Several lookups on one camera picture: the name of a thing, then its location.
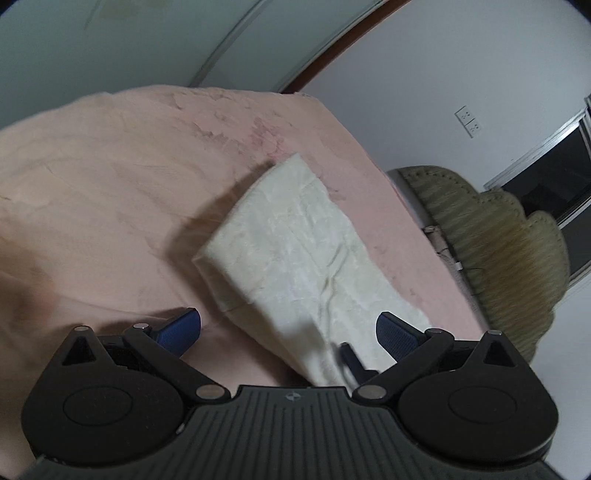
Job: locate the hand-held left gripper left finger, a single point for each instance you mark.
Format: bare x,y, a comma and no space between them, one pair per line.
181,330

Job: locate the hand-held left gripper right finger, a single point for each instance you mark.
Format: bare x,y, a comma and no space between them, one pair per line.
395,336

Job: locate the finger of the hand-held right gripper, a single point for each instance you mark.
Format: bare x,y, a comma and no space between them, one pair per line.
353,362

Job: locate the cream towel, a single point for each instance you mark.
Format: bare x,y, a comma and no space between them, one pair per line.
295,258

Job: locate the green padded headboard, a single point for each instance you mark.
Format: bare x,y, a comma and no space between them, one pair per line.
498,258

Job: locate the pink blanket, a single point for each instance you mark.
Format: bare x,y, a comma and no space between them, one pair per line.
115,184

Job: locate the brown wooden wardrobe trim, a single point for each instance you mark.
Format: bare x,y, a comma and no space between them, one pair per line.
341,44

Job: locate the white wall outlet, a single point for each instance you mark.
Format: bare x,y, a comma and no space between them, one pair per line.
473,128
463,114

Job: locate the dark window with metal frame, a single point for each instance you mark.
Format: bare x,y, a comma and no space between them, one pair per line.
554,175

